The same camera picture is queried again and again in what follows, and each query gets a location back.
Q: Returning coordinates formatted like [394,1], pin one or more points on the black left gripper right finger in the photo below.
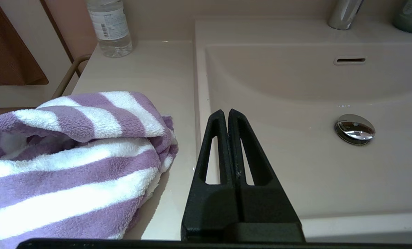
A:
[264,204]

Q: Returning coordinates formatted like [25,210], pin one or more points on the chrome drain stopper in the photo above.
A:
[354,128]

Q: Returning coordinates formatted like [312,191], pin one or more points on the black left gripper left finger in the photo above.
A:
[209,207]

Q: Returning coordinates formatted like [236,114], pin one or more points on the beige ceramic sink basin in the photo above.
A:
[313,173]

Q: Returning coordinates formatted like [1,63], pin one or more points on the chrome lever faucet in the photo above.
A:
[344,15]

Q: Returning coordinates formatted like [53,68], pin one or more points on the purple white striped towel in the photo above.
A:
[71,180]

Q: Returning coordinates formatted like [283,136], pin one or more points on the slim clear plastic bottle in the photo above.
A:
[110,31]

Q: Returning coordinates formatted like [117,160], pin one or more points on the brass towel rail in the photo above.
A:
[67,77]

